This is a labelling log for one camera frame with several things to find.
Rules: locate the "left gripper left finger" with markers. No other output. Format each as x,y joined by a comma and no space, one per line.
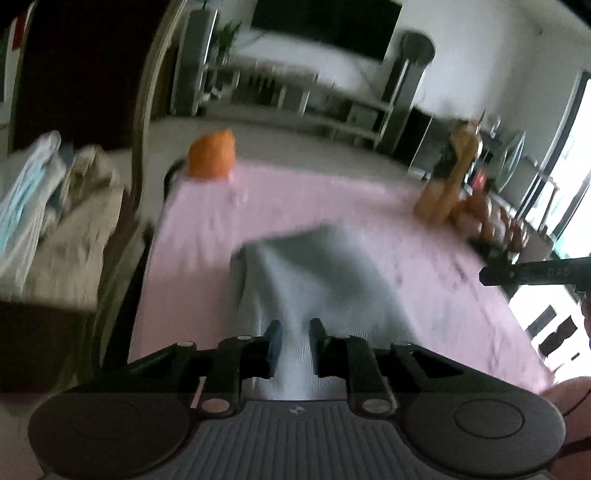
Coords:
209,380

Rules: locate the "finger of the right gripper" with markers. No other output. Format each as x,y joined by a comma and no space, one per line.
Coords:
574,272

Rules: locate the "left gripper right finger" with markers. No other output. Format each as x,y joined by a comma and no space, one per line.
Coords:
378,381

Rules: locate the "grey blue waffle sweater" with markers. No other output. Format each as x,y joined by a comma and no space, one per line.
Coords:
322,273

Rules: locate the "folded clothes pile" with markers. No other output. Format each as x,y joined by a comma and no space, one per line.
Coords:
59,208

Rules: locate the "black fruit tray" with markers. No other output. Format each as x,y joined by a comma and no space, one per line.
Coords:
501,242

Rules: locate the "pink dog print blanket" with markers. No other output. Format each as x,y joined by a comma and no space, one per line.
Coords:
186,296

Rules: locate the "mesh office chair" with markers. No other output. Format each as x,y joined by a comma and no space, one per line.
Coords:
506,160

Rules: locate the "orange juice bottle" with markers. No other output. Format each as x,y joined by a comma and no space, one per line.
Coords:
442,191

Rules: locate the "bumpy orange citrus fruit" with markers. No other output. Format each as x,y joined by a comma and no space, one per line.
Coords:
212,156

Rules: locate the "right grey tower speaker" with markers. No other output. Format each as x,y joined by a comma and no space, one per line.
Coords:
401,88

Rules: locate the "grey tower speaker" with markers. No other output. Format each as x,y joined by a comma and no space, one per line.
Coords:
194,44
401,88

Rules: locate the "potted green plant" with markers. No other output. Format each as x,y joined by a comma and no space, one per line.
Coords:
224,38

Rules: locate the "left grey tower speaker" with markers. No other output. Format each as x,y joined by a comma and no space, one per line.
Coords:
194,44

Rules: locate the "black wall television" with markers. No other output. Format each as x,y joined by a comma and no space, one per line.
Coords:
364,28

